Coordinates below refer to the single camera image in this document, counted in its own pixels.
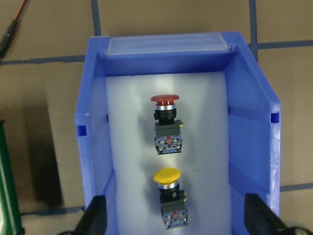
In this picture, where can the green conveyor belt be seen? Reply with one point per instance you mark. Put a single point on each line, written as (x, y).
(10, 218)

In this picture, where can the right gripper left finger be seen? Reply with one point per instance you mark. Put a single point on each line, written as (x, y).
(94, 219)

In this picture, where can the yellow push button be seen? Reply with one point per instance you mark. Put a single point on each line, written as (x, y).
(172, 199)

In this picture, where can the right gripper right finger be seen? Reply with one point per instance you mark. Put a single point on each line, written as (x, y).
(259, 219)

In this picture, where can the red push button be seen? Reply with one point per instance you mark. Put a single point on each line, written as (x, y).
(168, 138)

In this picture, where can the blue bin right side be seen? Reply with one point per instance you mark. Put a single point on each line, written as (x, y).
(230, 134)

